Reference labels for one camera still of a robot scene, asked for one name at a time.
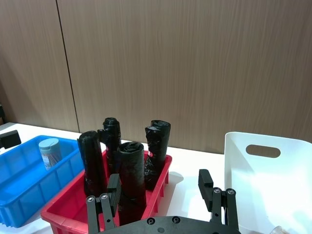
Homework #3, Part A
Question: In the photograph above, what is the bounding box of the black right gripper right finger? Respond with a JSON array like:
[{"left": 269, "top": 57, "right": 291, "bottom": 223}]
[{"left": 198, "top": 169, "right": 239, "bottom": 231}]

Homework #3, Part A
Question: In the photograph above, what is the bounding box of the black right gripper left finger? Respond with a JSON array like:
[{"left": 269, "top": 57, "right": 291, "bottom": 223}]
[{"left": 86, "top": 173, "right": 122, "bottom": 233}]

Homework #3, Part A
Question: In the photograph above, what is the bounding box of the black garbage bag roll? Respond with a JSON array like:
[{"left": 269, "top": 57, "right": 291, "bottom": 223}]
[
  {"left": 97, "top": 117, "right": 122, "bottom": 175},
  {"left": 150, "top": 119, "right": 172, "bottom": 171},
  {"left": 77, "top": 130, "right": 108, "bottom": 197},
  {"left": 144, "top": 125, "right": 163, "bottom": 191},
  {"left": 117, "top": 141, "right": 147, "bottom": 226}
]

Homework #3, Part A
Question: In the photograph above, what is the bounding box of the red plastic bin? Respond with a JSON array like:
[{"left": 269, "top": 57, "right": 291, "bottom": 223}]
[{"left": 40, "top": 148, "right": 173, "bottom": 234}]

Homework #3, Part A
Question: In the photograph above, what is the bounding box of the teal lidded toothpick jar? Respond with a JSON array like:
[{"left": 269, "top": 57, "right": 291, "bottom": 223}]
[{"left": 38, "top": 137, "right": 61, "bottom": 171}]

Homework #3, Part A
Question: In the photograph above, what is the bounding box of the blue plastic bin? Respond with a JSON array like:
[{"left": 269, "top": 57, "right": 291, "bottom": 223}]
[{"left": 0, "top": 135, "right": 85, "bottom": 229}]

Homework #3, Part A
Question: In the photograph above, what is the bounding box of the black boxy block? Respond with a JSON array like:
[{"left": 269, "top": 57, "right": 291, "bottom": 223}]
[{"left": 0, "top": 130, "right": 21, "bottom": 150}]

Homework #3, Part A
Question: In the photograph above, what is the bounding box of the white plastic bin with handle hole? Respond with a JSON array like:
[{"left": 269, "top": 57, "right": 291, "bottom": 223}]
[{"left": 224, "top": 132, "right": 312, "bottom": 234}]

